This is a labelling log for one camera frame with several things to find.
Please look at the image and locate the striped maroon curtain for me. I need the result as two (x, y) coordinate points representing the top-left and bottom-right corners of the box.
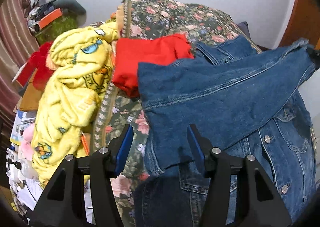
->
(1, 0), (39, 139)

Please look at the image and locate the grey patterned clothes pile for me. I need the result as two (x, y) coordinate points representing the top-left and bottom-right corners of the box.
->
(27, 0), (56, 31)

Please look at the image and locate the orange box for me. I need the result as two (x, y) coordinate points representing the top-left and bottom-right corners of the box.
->
(38, 8), (62, 29)

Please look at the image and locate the green floral storage box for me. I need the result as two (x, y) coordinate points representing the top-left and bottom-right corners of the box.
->
(35, 15), (78, 45)

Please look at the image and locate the red plush toy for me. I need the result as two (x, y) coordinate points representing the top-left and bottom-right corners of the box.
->
(17, 41), (54, 91)

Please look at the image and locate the red garment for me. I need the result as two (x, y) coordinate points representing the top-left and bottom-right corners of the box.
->
(112, 34), (194, 98)

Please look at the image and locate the wooden wardrobe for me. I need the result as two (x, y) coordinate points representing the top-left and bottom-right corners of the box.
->
(279, 0), (320, 49)

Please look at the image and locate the dark floral bedspread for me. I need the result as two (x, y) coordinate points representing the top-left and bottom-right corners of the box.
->
(91, 0), (262, 227)

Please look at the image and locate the blue denim jacket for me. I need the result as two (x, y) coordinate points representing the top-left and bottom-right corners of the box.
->
(134, 36), (318, 226)

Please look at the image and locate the yellow cartoon fleece blanket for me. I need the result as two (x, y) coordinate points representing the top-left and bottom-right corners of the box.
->
(31, 20), (118, 187)

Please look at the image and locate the dark grey neck pillow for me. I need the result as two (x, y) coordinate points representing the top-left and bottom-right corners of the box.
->
(53, 0), (86, 15)

